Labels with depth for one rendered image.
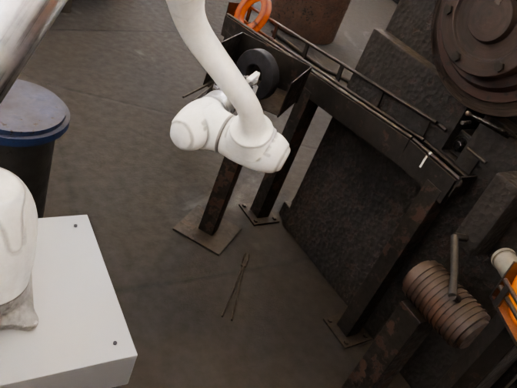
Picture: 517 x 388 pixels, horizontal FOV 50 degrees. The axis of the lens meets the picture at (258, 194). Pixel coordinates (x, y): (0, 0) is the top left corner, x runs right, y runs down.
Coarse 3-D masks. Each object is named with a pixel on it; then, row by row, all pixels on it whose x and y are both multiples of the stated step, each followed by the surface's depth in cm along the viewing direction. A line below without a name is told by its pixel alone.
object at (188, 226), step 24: (240, 48) 188; (264, 48) 184; (288, 72) 185; (288, 96) 169; (240, 168) 197; (216, 192) 201; (192, 216) 216; (216, 216) 205; (192, 240) 205; (216, 240) 209
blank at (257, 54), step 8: (256, 48) 169; (240, 56) 173; (248, 56) 170; (256, 56) 168; (264, 56) 166; (272, 56) 168; (240, 64) 173; (248, 64) 171; (256, 64) 169; (264, 64) 167; (272, 64) 166; (248, 72) 174; (264, 72) 168; (272, 72) 166; (264, 80) 169; (272, 80) 167; (264, 88) 170; (272, 88) 168; (256, 96) 172; (264, 96) 170
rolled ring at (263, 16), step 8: (248, 0) 234; (256, 0) 233; (264, 0) 227; (240, 8) 235; (264, 8) 225; (240, 16) 235; (264, 16) 225; (248, 24) 229; (256, 24) 226; (264, 24) 227
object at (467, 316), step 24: (432, 264) 149; (408, 288) 149; (432, 288) 144; (408, 312) 151; (432, 312) 143; (456, 312) 139; (480, 312) 139; (384, 336) 159; (408, 336) 152; (456, 336) 138; (360, 360) 167; (384, 360) 159; (360, 384) 168; (384, 384) 168
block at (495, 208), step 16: (496, 176) 143; (512, 176) 143; (496, 192) 143; (512, 192) 140; (480, 208) 147; (496, 208) 144; (512, 208) 143; (464, 224) 152; (480, 224) 148; (496, 224) 145; (480, 240) 148; (496, 240) 153
